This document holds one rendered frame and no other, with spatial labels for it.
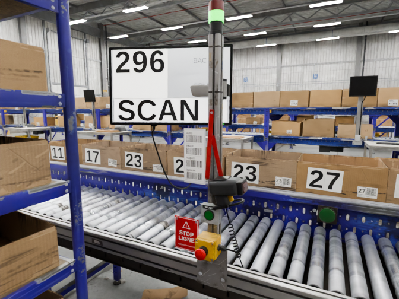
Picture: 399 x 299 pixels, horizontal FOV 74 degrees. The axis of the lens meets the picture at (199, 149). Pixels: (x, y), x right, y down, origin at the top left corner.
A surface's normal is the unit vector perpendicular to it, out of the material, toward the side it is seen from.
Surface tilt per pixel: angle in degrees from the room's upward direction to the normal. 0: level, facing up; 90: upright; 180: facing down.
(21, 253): 91
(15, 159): 91
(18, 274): 91
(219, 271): 90
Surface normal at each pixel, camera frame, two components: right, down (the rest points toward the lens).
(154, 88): -0.11, 0.07
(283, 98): -0.47, 0.13
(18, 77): 0.89, 0.08
